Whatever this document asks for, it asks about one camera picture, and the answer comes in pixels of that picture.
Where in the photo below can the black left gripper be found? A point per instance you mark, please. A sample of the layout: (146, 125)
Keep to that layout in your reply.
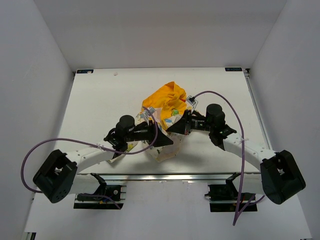
(162, 140)

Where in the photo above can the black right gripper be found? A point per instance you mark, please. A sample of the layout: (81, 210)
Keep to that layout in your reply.
(183, 126)

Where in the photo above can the cream dinosaur print baby jacket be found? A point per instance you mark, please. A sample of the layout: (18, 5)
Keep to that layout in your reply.
(169, 102)

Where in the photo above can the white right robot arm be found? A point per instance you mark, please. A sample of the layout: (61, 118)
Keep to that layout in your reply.
(280, 177)

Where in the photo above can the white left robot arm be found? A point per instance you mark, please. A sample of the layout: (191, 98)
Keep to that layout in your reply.
(76, 161)

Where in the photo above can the blue right corner label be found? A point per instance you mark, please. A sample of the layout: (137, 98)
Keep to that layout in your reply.
(233, 69)

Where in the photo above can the blue corner label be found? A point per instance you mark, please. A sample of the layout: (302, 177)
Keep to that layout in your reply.
(233, 69)
(84, 71)

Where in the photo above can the blue left corner label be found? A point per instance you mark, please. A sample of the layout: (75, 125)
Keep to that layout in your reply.
(84, 71)

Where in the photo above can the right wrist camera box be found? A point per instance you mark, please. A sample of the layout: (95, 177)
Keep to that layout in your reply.
(192, 102)

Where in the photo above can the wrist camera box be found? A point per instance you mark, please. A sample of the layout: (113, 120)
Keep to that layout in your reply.
(147, 113)
(192, 102)

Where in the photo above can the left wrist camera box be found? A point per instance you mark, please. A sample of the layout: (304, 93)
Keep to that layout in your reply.
(147, 113)

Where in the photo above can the aluminium right side rail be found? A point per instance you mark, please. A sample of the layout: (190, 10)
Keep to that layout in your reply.
(262, 126)

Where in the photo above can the aluminium front table rail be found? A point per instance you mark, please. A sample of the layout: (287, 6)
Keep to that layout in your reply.
(160, 177)

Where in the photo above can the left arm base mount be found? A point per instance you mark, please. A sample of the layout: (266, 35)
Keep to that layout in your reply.
(107, 197)

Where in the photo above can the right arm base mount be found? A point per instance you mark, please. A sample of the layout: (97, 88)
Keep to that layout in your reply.
(222, 199)

